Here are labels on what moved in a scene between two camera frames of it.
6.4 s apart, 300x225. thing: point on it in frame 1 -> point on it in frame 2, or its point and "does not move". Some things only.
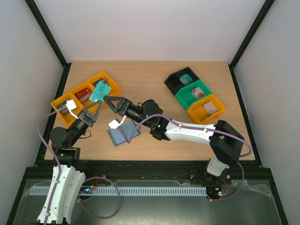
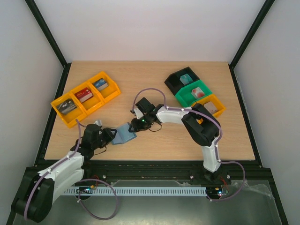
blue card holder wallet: [124, 133] does not move
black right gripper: [124, 106] -> [135, 125]
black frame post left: [42, 24] does not move
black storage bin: [176, 81] does not move
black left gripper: [90, 120] -> [109, 135]
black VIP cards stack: [64, 111] does not move
